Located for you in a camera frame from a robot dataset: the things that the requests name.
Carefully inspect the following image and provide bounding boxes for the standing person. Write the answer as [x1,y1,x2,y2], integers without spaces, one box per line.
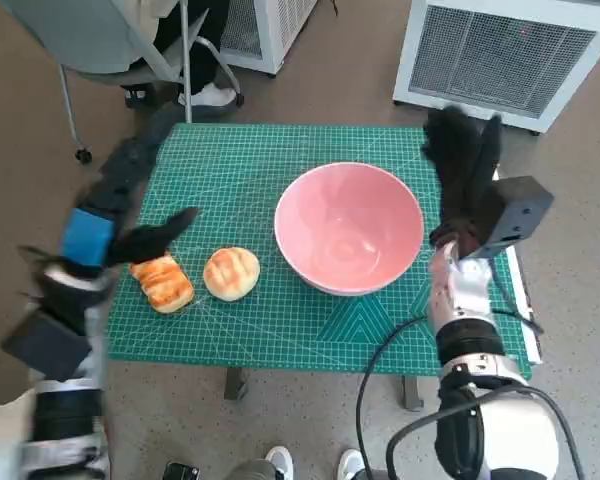
[0,387,36,480]

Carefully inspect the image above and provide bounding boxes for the seated person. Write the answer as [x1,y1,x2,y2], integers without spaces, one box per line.
[124,0,239,109]

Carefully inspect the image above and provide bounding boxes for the large white grille machine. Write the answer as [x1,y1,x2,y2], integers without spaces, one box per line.
[392,0,600,135]

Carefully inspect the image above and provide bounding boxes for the pink bowl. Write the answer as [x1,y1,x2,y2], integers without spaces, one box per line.
[273,161,425,297]

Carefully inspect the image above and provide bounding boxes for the green cutting mat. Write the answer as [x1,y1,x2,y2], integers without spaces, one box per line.
[107,122,534,379]

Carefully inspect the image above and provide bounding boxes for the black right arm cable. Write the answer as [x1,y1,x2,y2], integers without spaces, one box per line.
[385,384,586,480]

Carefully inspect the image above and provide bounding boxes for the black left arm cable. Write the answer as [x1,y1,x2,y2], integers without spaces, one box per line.
[17,243,56,266]

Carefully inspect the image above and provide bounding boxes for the long braided toy bread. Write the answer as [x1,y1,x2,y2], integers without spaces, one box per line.
[128,252,196,315]

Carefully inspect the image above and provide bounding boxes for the round toy bread bun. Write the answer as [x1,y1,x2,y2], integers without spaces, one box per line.
[202,246,261,302]

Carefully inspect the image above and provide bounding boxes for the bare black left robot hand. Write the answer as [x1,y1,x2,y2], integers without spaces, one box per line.
[59,104,201,271]

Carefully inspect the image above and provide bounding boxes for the grey office chair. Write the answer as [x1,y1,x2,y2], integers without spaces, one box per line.
[0,0,246,164]

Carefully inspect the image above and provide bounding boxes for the small black device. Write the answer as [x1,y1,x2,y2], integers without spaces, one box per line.
[162,462,201,480]

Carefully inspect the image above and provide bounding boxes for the seated person's white shoe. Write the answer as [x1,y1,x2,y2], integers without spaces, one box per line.
[179,82,239,109]

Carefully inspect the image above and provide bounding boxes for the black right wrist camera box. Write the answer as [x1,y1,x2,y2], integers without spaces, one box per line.
[474,175,555,260]

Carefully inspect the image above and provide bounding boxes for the grey table leg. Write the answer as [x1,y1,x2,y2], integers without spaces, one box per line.
[402,375,425,412]
[223,367,249,401]

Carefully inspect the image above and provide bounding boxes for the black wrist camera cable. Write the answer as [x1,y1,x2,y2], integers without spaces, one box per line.
[489,269,546,335]

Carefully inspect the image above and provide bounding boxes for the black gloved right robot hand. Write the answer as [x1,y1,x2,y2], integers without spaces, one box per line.
[422,107,504,261]

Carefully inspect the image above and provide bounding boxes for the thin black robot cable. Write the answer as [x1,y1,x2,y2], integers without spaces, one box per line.
[355,315,431,480]

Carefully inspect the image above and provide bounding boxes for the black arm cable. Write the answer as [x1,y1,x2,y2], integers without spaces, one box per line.
[385,384,586,480]
[17,243,56,266]

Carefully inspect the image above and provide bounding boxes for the small white grille machine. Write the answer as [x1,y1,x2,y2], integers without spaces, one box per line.
[219,0,321,77]

